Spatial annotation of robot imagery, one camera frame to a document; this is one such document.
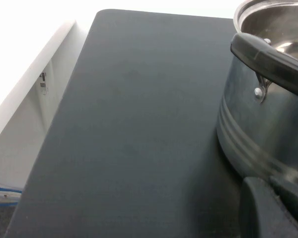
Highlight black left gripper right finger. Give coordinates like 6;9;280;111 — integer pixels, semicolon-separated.
270;173;298;231

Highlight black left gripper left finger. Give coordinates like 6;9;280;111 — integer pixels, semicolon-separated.
239;176;298;238

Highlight small printed label sticker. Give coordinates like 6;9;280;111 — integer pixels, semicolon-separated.
39;71;48;95

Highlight white side cabinet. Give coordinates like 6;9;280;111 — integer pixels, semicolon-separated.
0;19;90;199

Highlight stainless steel pot black handles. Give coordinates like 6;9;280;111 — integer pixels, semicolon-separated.
216;0;298;189

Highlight blue cable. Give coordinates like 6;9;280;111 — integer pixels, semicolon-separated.
0;184;23;206

